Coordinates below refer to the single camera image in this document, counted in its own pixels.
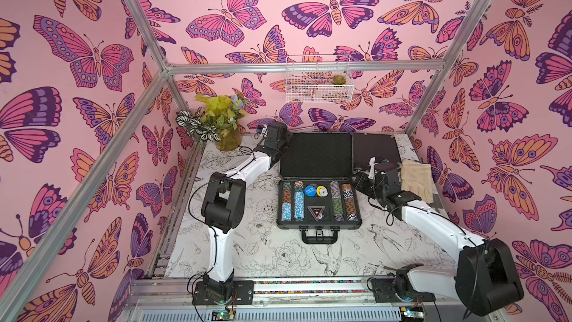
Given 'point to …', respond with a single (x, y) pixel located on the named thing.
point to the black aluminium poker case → (383, 147)
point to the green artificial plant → (223, 112)
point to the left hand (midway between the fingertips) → (296, 130)
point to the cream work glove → (416, 177)
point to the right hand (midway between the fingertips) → (354, 176)
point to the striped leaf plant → (193, 124)
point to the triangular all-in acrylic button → (316, 212)
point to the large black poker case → (318, 192)
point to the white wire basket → (308, 79)
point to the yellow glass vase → (231, 139)
